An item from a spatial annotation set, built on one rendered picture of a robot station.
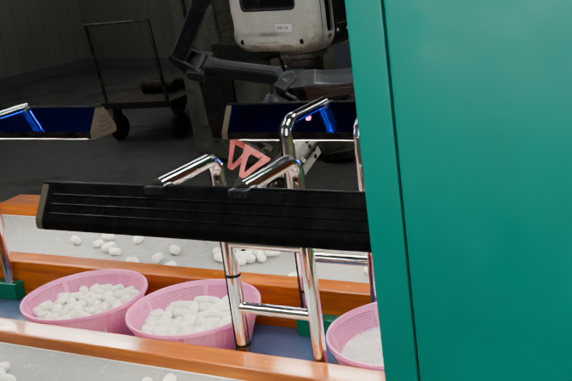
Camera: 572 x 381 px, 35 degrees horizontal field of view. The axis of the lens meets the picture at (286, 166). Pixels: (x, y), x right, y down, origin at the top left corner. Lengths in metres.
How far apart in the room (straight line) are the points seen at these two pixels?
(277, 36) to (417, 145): 1.92
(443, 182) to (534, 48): 0.12
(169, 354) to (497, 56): 1.11
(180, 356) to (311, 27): 1.17
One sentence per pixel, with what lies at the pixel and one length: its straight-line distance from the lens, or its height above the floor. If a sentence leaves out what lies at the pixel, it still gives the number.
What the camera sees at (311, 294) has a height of 0.88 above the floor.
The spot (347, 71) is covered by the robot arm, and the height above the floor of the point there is 1.11.
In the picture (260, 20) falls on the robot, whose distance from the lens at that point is 2.63.
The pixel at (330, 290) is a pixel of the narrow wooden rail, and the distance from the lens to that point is 1.82.
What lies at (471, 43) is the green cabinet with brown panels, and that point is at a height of 1.37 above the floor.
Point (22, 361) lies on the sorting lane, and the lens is 1.83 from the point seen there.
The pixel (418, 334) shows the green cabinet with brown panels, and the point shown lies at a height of 1.14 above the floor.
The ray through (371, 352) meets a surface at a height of 0.73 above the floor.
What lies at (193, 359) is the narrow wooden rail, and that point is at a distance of 1.63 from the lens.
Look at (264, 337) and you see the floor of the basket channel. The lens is 1.87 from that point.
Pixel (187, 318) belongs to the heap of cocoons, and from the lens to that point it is 1.85.
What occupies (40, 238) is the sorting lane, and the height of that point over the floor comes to 0.74.
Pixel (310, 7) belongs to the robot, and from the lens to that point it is 2.52.
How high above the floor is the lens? 1.47
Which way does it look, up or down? 15 degrees down
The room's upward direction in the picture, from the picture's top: 7 degrees counter-clockwise
